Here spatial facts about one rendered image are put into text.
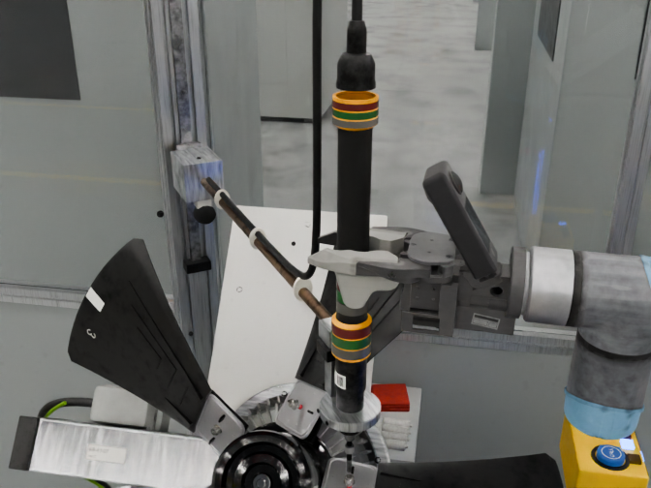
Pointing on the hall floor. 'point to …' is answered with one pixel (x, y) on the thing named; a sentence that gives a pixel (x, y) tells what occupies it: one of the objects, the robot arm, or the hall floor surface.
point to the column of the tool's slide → (163, 83)
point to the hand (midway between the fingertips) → (325, 244)
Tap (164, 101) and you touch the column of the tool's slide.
